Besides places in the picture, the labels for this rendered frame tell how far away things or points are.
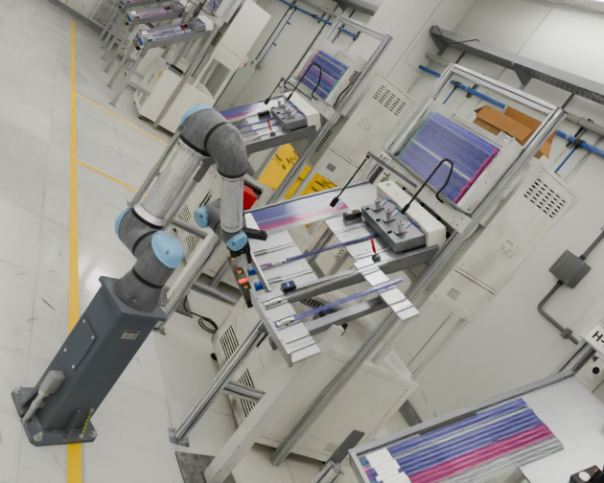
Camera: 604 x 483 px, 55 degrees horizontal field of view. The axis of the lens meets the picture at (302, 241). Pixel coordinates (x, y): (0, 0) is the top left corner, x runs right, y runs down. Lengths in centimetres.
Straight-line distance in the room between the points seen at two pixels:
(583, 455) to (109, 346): 140
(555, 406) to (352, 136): 232
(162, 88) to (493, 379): 457
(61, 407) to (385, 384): 138
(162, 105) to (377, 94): 352
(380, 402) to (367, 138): 170
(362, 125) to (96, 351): 231
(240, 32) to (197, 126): 489
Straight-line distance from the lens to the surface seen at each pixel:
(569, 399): 187
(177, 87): 667
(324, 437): 284
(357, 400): 274
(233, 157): 180
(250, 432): 227
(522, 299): 394
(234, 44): 672
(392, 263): 234
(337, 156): 371
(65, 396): 211
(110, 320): 195
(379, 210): 257
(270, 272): 235
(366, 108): 369
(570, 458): 174
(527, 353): 380
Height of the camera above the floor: 145
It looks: 13 degrees down
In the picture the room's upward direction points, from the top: 37 degrees clockwise
